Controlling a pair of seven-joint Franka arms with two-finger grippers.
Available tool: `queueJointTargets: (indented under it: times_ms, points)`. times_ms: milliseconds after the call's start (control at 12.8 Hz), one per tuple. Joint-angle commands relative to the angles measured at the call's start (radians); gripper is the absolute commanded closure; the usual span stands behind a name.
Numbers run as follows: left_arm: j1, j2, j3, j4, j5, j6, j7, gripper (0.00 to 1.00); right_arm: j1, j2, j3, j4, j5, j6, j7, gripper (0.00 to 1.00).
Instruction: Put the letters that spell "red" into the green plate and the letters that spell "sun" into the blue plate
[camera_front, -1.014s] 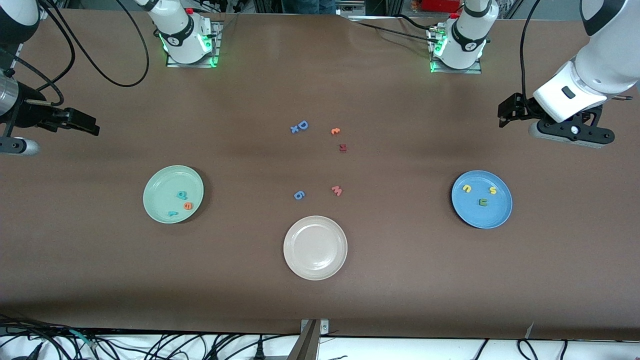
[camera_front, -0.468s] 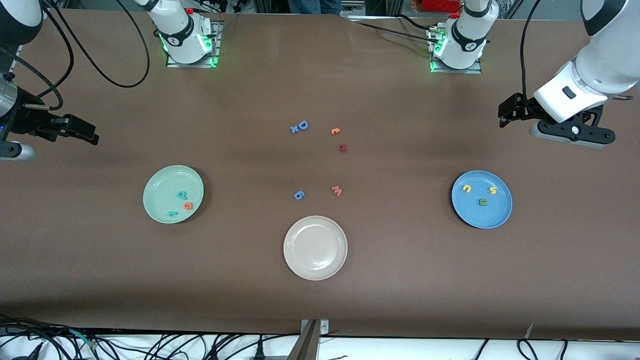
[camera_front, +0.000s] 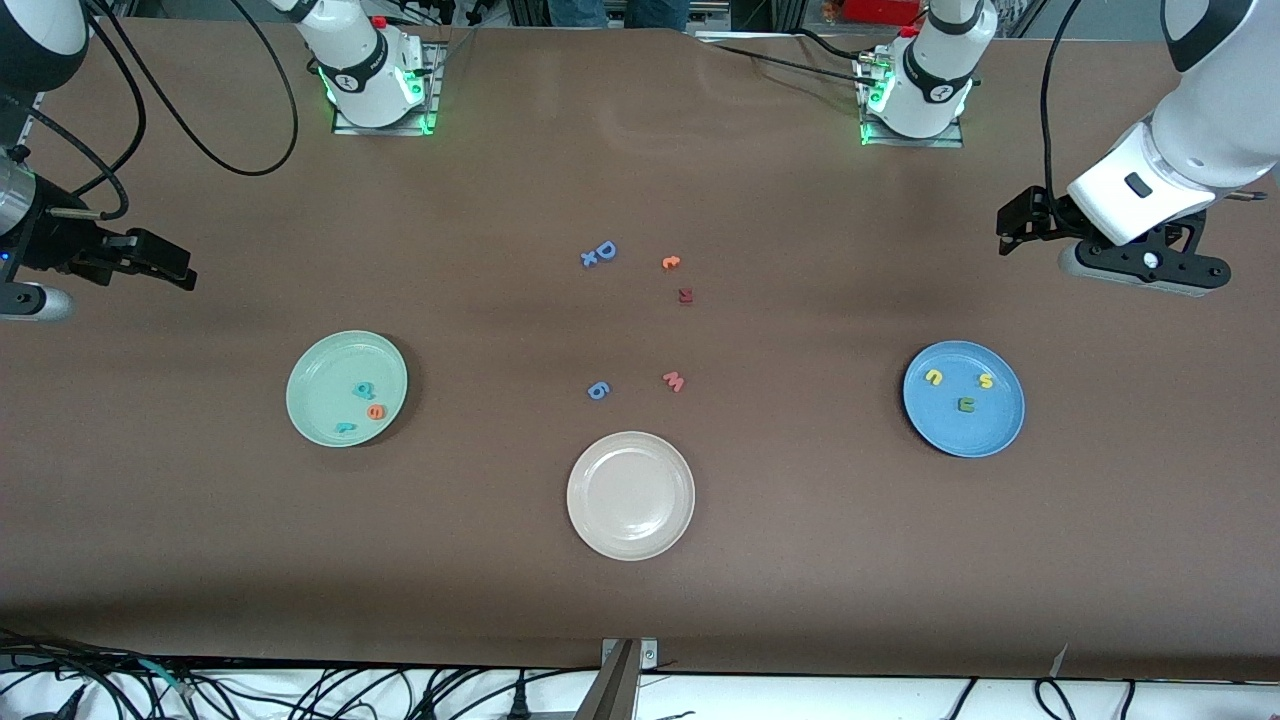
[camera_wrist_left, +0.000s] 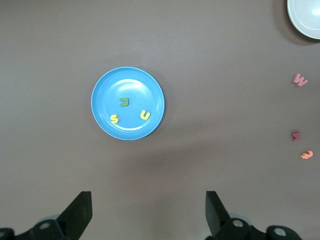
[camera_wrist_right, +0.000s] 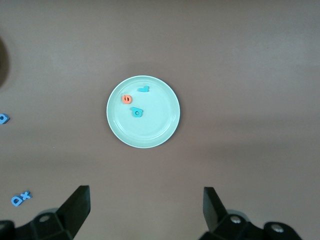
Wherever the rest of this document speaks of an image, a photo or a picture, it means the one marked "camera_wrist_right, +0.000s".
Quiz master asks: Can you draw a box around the brown table cover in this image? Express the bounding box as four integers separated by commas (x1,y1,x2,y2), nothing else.
0,0,320,240

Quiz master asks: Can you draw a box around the beige plate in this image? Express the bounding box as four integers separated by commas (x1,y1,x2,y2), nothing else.
0,37,11,88

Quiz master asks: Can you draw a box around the teal letter p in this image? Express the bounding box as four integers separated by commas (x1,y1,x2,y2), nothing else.
130,106,145,118

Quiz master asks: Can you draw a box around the green plate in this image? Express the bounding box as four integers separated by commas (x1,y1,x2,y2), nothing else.
106,75,181,149

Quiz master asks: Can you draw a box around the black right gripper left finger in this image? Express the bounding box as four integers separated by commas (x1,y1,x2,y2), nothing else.
14,185,91,240

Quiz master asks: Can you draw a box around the blue letter D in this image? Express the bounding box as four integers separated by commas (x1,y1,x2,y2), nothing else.
11,195,24,207

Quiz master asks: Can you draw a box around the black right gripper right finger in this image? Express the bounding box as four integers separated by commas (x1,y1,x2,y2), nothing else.
199,186,266,240

